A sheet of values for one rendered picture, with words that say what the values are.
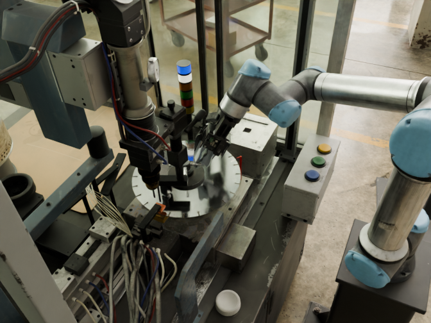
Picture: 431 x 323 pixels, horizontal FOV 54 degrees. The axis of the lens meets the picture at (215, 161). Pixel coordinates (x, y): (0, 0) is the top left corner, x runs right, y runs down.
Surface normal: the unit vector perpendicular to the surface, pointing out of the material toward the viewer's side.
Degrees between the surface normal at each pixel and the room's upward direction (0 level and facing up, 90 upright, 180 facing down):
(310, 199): 90
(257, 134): 0
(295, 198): 90
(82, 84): 90
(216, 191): 0
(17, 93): 90
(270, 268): 0
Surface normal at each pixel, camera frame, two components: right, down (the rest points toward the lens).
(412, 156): -0.70, 0.40
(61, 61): -0.44, 0.62
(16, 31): -0.39, 0.16
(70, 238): -0.04, -0.73
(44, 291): 0.90, 0.28
